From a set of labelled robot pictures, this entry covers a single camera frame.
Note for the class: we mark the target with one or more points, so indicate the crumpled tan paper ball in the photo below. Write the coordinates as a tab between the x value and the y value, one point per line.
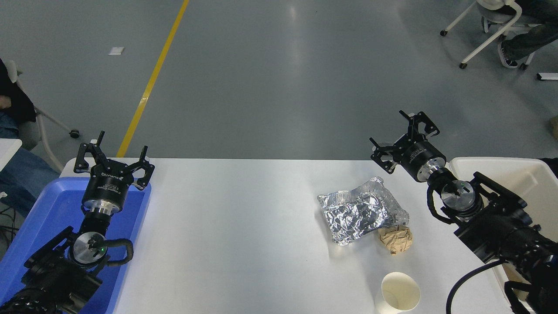
396	240

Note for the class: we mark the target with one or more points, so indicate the black object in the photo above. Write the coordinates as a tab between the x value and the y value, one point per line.
551	166

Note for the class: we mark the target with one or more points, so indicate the small white table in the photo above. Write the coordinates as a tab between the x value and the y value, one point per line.
8	150

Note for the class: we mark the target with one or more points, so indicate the white flat object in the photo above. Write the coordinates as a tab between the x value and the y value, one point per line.
548	76

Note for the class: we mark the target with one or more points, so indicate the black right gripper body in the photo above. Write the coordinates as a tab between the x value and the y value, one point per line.
419	158

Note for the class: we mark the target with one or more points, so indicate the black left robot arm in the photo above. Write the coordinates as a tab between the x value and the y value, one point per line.
52	279

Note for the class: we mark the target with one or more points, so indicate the person with dark shoes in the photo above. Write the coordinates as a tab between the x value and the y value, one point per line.
532	41

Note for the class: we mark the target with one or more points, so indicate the person's hand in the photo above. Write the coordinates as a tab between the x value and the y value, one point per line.
4	102

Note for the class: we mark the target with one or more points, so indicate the crumpled silver foil tray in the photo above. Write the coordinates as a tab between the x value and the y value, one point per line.
357	211

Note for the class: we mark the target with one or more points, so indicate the white chair with grey seat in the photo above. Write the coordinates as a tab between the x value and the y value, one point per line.
30	135

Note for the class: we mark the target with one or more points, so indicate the white paper cup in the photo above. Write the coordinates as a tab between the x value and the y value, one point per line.
399	290

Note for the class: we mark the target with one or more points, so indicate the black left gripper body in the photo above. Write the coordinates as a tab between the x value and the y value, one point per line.
107	185

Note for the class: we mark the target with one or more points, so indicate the large pale bin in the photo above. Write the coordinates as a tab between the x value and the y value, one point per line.
505	168

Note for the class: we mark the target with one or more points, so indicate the blue plastic tray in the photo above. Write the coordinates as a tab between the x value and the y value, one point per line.
52	209

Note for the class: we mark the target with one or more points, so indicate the person in blue trousers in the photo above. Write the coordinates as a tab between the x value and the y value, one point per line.
22	174

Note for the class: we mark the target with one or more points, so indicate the white paper scrap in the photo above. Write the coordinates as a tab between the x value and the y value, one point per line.
116	50

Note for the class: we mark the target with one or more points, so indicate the white wheeled chair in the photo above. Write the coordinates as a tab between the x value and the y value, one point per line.
490	40

